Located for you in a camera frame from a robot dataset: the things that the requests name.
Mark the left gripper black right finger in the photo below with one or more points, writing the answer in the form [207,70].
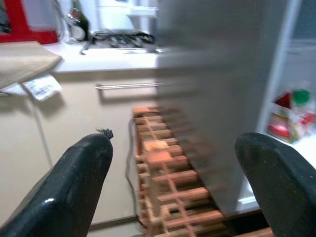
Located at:
[284,187]

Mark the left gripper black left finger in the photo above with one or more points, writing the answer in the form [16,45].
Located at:
[69,187]

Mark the grey fridge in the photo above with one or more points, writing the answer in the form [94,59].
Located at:
[209,86]

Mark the red green milk carton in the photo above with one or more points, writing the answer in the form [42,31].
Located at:
[284,123]

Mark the beige kitchen cabinet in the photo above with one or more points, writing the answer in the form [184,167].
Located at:
[81,118]

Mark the white paper label tag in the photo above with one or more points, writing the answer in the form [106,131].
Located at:
[43,87]

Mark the wooden slatted rack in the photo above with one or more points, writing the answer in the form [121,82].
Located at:
[172,177]

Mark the white kitchen counter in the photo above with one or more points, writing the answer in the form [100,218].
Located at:
[106,60]

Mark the small beige folded cloth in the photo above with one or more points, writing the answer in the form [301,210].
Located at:
[22,61]

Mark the steel gas stove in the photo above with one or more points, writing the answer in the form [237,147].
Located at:
[123,40]

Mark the dark green glass bottle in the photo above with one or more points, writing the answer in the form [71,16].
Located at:
[82,18]

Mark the pink-red plastic item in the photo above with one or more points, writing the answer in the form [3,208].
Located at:
[22,22]

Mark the white cooking pot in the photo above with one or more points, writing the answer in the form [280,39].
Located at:
[143,16]

